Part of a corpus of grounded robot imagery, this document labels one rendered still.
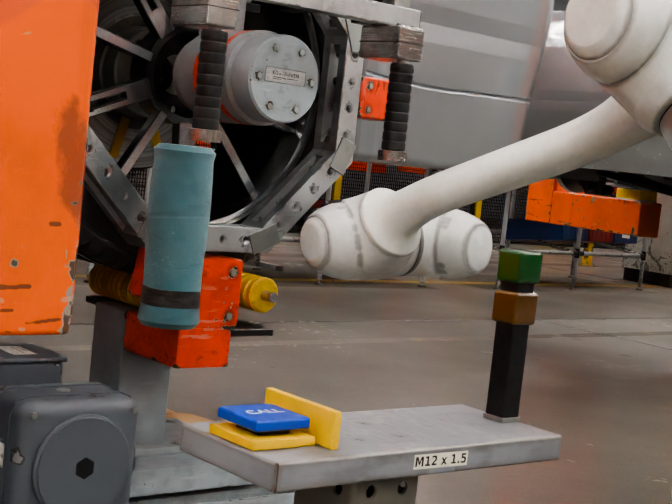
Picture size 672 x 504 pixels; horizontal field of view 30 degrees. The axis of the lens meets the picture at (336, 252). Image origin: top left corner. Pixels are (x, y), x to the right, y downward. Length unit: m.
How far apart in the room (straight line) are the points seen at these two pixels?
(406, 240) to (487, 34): 0.91
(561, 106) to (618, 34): 3.15
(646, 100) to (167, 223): 0.73
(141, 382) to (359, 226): 0.57
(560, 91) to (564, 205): 1.69
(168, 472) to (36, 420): 0.48
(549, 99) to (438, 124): 2.09
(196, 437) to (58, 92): 0.40
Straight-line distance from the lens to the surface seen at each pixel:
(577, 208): 6.07
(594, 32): 1.34
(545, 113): 4.53
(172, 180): 1.77
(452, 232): 1.79
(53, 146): 1.39
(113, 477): 1.68
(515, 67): 2.61
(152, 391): 2.12
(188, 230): 1.77
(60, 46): 1.39
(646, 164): 4.29
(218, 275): 1.96
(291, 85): 1.84
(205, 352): 1.97
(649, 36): 1.33
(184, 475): 2.08
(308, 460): 1.25
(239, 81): 1.81
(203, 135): 1.66
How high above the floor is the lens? 0.75
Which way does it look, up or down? 5 degrees down
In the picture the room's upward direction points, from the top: 6 degrees clockwise
